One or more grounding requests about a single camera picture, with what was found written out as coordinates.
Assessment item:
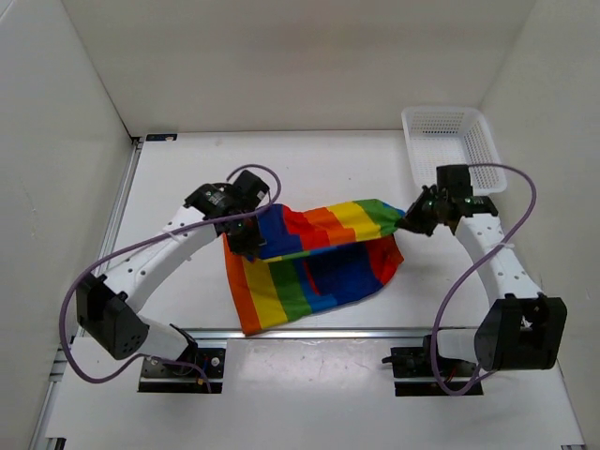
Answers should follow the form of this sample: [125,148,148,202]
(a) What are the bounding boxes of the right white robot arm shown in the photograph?
[397,164,567,375]

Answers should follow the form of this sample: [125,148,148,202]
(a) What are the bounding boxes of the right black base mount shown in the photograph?
[382,347,475,398]

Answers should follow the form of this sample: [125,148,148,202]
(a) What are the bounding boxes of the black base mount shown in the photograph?
[138,340,227,395]
[382,347,475,398]

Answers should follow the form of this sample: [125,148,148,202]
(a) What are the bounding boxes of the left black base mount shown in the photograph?
[138,340,227,395]

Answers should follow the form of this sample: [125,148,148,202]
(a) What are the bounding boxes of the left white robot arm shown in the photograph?
[72,166,270,375]

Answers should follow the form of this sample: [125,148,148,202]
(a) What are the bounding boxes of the white plastic mesh basket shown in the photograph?
[401,106,507,196]

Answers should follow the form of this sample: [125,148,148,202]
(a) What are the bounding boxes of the small blue label sticker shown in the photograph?
[145,133,178,142]

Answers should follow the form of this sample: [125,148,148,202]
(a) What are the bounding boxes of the rainbow striped shorts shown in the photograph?
[223,199,405,335]

